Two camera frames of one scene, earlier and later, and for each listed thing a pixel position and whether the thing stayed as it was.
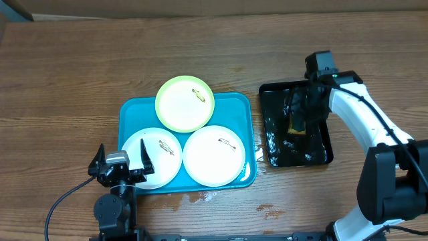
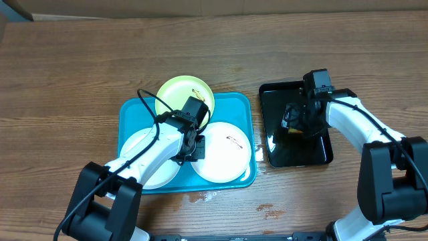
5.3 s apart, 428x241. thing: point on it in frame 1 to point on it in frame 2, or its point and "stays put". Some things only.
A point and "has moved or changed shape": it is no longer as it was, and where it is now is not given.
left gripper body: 136,177 to 197,151
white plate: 214,156 has moved or changed shape
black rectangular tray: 284,149 stays put
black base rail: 295,236 stays put
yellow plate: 184,104 stays put
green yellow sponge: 291,130 stays put
